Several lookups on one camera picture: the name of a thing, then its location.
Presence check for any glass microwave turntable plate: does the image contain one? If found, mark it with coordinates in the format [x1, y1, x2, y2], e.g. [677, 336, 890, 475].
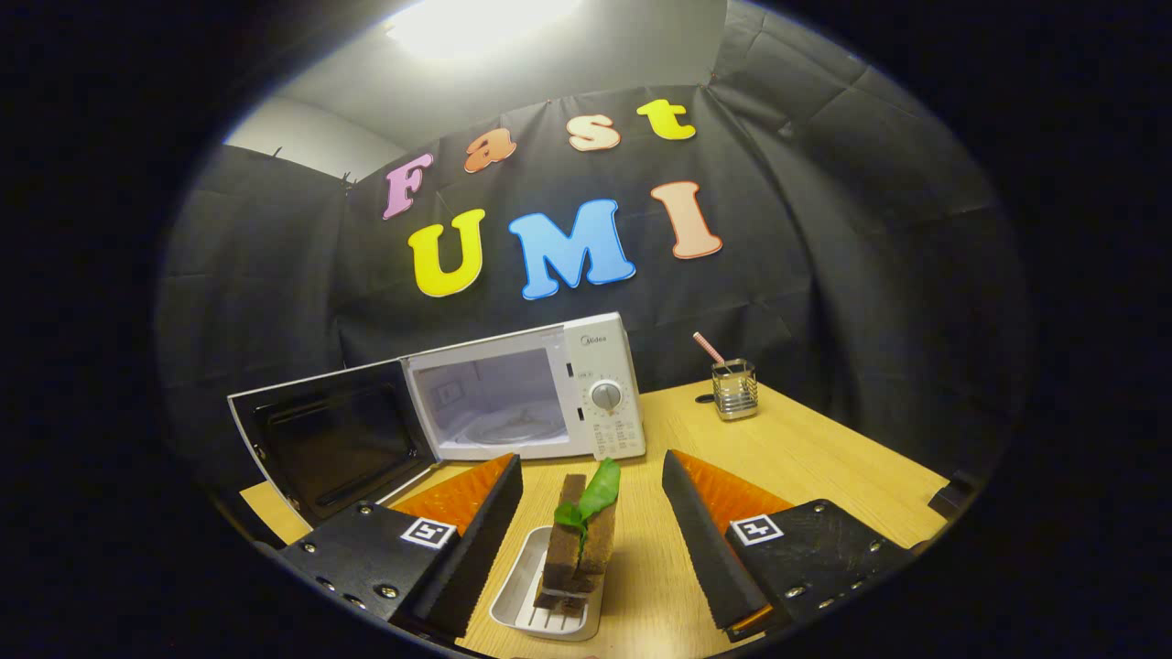
[458, 407, 569, 448]

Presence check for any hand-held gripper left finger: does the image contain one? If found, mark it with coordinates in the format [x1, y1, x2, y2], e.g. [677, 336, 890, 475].
[279, 453, 525, 642]

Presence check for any brown bread lettuce sandwich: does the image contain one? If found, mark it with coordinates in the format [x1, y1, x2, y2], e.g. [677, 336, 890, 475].
[533, 458, 622, 619]

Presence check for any white microwave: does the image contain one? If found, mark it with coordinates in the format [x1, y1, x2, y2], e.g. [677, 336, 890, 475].
[227, 312, 647, 527]

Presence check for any metal wire mesh holder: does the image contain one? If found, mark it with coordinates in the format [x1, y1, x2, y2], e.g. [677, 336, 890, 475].
[711, 359, 759, 421]

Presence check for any black backdrop cloth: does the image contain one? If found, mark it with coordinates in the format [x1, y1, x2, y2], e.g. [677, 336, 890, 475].
[156, 0, 1031, 513]

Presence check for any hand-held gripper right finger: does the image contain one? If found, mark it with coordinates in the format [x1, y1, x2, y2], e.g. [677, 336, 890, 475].
[661, 448, 917, 642]

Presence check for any white ribbed tray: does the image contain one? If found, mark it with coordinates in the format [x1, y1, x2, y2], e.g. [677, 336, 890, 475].
[489, 524, 605, 642]

